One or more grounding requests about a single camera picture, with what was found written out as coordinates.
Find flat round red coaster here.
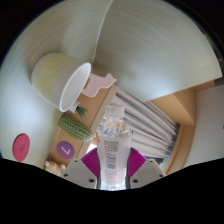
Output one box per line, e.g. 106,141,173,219
12,133,31,163

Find clear plastic water bottle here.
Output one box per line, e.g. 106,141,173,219
95,104,133,192

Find grey-green desk partition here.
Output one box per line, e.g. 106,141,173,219
92,0,224,103

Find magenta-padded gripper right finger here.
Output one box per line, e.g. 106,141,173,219
127,147,167,189

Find tall green cactus ornament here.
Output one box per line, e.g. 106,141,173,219
57,113,94,143

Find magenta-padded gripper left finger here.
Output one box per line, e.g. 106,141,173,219
61,147,101,189

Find pale yellow paper cup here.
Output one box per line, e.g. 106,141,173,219
30,52,92,113

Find grey-white curtain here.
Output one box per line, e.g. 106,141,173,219
109,88,181,168

